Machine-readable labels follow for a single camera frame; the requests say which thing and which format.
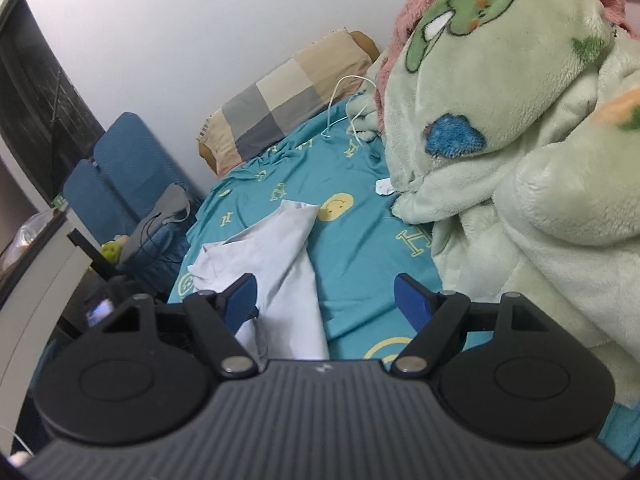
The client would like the dark barred window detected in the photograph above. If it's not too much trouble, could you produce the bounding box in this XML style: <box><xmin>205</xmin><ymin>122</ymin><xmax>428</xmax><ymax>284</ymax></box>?
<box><xmin>0</xmin><ymin>0</ymin><xmax>107</xmax><ymax>206</ymax></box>

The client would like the black cable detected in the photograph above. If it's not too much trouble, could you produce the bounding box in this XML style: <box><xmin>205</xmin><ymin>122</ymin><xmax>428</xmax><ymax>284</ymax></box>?
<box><xmin>137</xmin><ymin>212</ymin><xmax>183</xmax><ymax>266</ymax></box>

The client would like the pink fleece blanket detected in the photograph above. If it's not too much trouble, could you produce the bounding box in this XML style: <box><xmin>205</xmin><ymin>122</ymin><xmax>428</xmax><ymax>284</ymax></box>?
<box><xmin>375</xmin><ymin>0</ymin><xmax>640</xmax><ymax>131</ymax></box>

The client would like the checkered pillow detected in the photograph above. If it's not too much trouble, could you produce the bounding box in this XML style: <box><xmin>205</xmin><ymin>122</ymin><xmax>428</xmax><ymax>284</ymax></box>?
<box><xmin>197</xmin><ymin>30</ymin><xmax>382</xmax><ymax>177</ymax></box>

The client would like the white shirt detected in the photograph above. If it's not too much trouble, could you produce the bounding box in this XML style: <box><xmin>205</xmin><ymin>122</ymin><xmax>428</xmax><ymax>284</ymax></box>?
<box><xmin>187</xmin><ymin>200</ymin><xmax>331</xmax><ymax>367</ymax></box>

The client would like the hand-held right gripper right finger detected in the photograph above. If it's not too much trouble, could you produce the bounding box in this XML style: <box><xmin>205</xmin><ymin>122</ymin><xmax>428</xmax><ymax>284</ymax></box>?
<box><xmin>390</xmin><ymin>273</ymin><xmax>555</xmax><ymax>380</ymax></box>

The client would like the white desk with black legs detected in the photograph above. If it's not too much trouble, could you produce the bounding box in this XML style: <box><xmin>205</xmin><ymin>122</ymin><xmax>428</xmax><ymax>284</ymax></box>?
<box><xmin>0</xmin><ymin>205</ymin><xmax>121</xmax><ymax>443</ymax></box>

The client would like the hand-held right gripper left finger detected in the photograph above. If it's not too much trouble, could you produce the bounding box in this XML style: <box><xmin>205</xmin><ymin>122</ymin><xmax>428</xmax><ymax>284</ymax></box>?
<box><xmin>101</xmin><ymin>274</ymin><xmax>261</xmax><ymax>380</ymax></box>

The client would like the white charging cable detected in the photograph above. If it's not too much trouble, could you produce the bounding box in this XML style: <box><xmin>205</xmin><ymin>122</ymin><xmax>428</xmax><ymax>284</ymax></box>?
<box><xmin>322</xmin><ymin>75</ymin><xmax>382</xmax><ymax>150</ymax></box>

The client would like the clear plastic bag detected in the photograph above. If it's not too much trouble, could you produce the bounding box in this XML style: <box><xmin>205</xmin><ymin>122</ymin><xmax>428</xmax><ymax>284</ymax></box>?
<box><xmin>0</xmin><ymin>210</ymin><xmax>57</xmax><ymax>272</ymax></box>

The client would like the grey cloth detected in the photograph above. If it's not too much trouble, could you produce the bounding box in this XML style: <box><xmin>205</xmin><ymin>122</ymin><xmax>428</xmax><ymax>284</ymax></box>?
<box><xmin>120</xmin><ymin>183</ymin><xmax>194</xmax><ymax>264</ymax></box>

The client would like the green fleece cartoon blanket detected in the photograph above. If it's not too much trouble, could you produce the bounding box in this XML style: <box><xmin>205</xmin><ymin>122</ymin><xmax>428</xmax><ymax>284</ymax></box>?
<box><xmin>345</xmin><ymin>0</ymin><xmax>640</xmax><ymax>407</ymax></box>

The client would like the bed with teal printed sheet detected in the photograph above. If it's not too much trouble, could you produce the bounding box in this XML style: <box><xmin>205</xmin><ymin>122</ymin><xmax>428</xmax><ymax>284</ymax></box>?
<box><xmin>167</xmin><ymin>97</ymin><xmax>640</xmax><ymax>456</ymax></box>

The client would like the small glowing screen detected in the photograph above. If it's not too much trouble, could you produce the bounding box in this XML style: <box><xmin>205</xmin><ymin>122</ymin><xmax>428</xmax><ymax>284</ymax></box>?
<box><xmin>86</xmin><ymin>299</ymin><xmax>115</xmax><ymax>325</ymax></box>

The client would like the yellow green plush toy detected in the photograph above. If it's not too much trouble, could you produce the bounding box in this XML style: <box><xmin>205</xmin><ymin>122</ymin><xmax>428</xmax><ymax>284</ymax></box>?
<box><xmin>100</xmin><ymin>235</ymin><xmax>132</xmax><ymax>266</ymax></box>

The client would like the blue covered chair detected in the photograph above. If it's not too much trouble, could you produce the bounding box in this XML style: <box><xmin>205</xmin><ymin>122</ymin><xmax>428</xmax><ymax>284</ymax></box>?
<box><xmin>62</xmin><ymin>159</ymin><xmax>133</xmax><ymax>243</ymax></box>
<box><xmin>94</xmin><ymin>111</ymin><xmax>203</xmax><ymax>296</ymax></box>

